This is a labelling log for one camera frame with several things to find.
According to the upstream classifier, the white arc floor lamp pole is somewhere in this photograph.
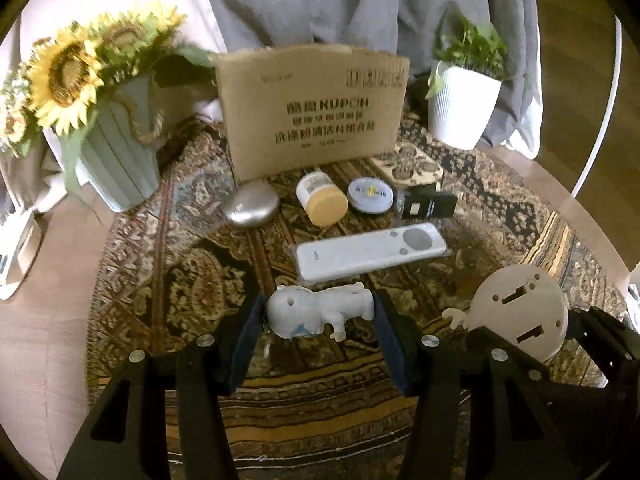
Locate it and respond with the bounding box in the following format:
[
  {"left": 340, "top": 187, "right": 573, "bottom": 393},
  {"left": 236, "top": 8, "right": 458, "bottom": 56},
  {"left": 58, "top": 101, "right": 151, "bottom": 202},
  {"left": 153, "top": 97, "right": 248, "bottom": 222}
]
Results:
[{"left": 570, "top": 14, "right": 625, "bottom": 198}]

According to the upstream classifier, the white round plastic disc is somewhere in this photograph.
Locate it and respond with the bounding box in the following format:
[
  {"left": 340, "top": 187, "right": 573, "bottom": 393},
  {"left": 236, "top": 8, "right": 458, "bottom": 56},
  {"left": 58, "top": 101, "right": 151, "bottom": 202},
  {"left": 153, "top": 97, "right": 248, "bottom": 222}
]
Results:
[{"left": 442, "top": 264, "right": 570, "bottom": 362}]

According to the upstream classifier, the brown cardboard box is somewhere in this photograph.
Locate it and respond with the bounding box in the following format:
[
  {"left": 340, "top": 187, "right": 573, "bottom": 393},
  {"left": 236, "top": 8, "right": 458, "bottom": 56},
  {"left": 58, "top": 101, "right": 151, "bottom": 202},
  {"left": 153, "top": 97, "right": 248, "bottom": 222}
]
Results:
[{"left": 216, "top": 44, "right": 410, "bottom": 182}]

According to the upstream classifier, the white toy figurine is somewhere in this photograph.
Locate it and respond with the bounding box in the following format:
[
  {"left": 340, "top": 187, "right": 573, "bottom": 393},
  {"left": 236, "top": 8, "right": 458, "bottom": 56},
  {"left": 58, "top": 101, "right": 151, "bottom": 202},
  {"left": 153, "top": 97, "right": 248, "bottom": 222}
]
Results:
[{"left": 267, "top": 282, "right": 374, "bottom": 342}]

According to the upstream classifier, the beige curtain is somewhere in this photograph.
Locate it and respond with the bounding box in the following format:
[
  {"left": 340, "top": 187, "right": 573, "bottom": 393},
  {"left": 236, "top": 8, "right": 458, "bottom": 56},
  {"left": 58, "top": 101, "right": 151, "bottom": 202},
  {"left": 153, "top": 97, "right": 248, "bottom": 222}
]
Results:
[{"left": 1, "top": 0, "right": 224, "bottom": 208}]

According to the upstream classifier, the sunflower bouquet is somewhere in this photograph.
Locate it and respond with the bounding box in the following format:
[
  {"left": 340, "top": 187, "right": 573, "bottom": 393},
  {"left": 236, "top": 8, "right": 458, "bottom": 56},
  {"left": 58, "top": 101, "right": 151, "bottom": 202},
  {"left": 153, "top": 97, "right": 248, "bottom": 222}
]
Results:
[{"left": 1, "top": 2, "right": 217, "bottom": 158}]

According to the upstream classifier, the black rectangular packaged device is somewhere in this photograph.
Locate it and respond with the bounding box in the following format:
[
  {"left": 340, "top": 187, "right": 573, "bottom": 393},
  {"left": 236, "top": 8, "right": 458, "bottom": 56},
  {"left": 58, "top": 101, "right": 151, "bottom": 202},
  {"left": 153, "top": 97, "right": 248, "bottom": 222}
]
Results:
[{"left": 394, "top": 184, "right": 458, "bottom": 220}]

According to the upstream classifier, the patterned oriental rug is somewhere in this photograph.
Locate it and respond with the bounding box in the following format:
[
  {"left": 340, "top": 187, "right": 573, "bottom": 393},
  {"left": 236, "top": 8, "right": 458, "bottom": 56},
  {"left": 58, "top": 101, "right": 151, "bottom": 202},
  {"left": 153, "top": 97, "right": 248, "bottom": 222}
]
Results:
[{"left": 86, "top": 109, "right": 629, "bottom": 480}]

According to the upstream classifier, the pale green ribbed vase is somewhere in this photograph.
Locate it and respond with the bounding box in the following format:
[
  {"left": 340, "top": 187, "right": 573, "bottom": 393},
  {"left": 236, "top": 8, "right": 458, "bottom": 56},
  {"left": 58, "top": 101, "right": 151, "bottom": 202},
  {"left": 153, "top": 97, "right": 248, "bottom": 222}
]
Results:
[{"left": 60, "top": 75, "right": 162, "bottom": 212}]

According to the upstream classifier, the white pot green plant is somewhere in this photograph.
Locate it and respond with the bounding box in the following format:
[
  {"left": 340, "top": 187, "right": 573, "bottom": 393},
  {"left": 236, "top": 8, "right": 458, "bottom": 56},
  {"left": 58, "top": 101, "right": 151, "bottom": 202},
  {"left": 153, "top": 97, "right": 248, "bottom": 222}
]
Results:
[{"left": 425, "top": 2, "right": 509, "bottom": 151}]

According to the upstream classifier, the grey curtain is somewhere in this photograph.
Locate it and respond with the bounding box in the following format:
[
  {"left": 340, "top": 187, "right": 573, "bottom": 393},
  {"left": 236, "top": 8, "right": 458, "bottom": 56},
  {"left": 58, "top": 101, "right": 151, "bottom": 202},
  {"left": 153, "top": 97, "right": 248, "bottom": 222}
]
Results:
[{"left": 209, "top": 0, "right": 544, "bottom": 159}]

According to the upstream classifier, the white bottle yellow cap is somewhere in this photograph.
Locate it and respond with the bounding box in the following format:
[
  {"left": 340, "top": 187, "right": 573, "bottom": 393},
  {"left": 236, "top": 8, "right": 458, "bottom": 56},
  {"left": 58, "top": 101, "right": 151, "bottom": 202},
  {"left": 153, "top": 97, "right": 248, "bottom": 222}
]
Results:
[{"left": 296, "top": 170, "right": 349, "bottom": 228}]

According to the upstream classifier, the round blue tin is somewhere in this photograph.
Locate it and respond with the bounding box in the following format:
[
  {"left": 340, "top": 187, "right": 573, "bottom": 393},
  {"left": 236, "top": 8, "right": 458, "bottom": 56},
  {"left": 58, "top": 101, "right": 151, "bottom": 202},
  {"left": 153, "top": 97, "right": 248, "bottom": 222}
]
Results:
[{"left": 347, "top": 177, "right": 394, "bottom": 214}]

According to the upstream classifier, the white remote control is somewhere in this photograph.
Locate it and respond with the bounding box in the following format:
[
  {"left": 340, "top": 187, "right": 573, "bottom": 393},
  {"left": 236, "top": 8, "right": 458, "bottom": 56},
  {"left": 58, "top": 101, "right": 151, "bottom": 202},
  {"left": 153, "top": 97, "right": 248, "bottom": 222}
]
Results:
[{"left": 294, "top": 222, "right": 448, "bottom": 284}]

